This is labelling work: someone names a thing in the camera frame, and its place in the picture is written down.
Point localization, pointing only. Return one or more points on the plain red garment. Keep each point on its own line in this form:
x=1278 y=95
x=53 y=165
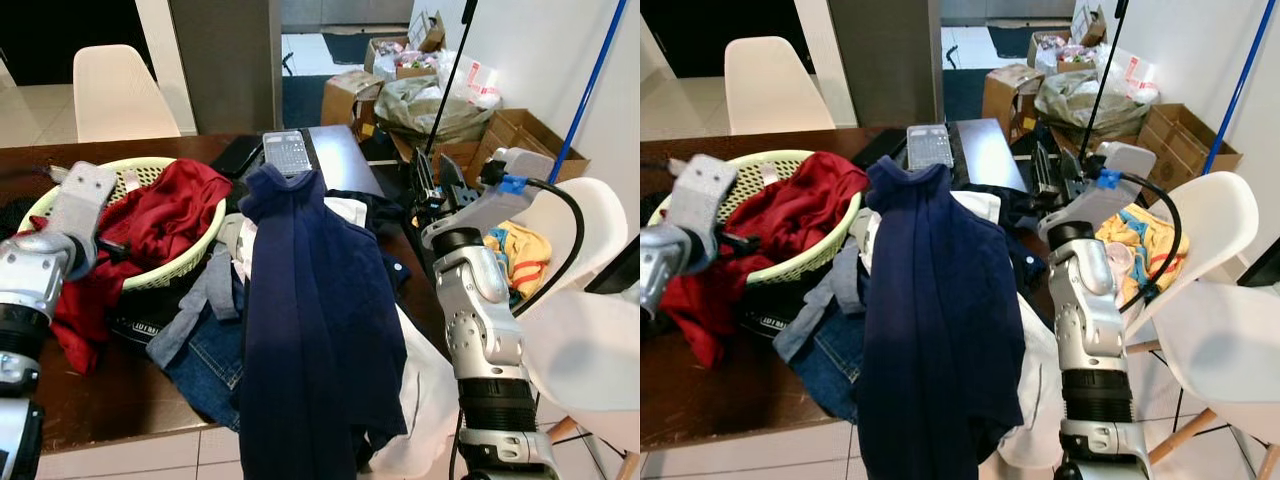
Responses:
x=160 y=215
x=800 y=210

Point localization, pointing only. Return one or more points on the navy blue garment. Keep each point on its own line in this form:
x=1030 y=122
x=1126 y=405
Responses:
x=940 y=330
x=320 y=330

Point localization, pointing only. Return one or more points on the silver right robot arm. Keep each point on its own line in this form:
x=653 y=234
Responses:
x=480 y=310
x=1090 y=320

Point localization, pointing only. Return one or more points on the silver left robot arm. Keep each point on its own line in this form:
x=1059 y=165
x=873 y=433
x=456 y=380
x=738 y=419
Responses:
x=30 y=270
x=665 y=270

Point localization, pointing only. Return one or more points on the pale green laundry basket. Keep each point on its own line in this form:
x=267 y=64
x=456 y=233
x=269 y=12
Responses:
x=165 y=272
x=800 y=270

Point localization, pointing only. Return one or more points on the black printed cloth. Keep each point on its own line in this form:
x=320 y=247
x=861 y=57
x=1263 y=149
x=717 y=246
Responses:
x=140 y=320
x=770 y=315

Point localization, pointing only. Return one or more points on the grey green plastic bag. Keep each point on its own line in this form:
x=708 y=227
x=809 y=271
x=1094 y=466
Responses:
x=1090 y=105
x=430 y=110

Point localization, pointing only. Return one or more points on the grey blue garment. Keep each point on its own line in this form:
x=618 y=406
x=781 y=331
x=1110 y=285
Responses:
x=195 y=300
x=815 y=300

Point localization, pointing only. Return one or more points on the yellow garment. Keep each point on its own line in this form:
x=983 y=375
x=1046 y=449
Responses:
x=1140 y=240
x=525 y=260

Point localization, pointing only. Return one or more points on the closed brown cardboard box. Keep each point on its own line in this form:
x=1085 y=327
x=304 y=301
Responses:
x=345 y=100
x=1005 y=95

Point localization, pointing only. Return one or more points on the open empty cardboard box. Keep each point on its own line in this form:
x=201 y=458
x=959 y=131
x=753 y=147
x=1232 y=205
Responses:
x=530 y=140
x=1190 y=135

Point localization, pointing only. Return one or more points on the thin black pole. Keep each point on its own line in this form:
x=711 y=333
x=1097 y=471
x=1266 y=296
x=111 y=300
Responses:
x=1106 y=80
x=448 y=80

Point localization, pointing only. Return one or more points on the white and red packet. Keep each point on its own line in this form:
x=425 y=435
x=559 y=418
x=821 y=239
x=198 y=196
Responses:
x=1135 y=75
x=475 y=80

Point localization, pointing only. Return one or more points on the grey keypad device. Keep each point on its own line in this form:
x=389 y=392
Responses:
x=287 y=152
x=930 y=145

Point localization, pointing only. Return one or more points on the cardboard box full of items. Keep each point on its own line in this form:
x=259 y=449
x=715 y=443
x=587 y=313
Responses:
x=400 y=55
x=1060 y=50

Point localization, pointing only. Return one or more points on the white plastic shell chair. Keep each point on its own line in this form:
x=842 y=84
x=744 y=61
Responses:
x=1220 y=350
x=775 y=90
x=120 y=95
x=590 y=350
x=1215 y=215
x=590 y=215

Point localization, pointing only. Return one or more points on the dark doormat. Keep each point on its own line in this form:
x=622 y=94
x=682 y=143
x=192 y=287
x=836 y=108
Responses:
x=345 y=47
x=1015 y=42

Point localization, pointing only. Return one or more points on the dark blue jeans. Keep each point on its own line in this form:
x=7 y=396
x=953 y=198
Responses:
x=210 y=370
x=830 y=370

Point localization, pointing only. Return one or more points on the black tablet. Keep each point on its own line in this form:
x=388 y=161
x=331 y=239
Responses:
x=238 y=155
x=880 y=148

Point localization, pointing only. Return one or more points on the white garment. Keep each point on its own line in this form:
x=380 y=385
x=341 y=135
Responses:
x=1040 y=400
x=430 y=400

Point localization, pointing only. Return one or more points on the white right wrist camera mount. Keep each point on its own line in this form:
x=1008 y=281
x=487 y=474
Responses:
x=1120 y=180
x=500 y=195

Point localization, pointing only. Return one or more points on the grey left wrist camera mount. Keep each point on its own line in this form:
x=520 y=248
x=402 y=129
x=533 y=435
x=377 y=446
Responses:
x=85 y=195
x=705 y=185

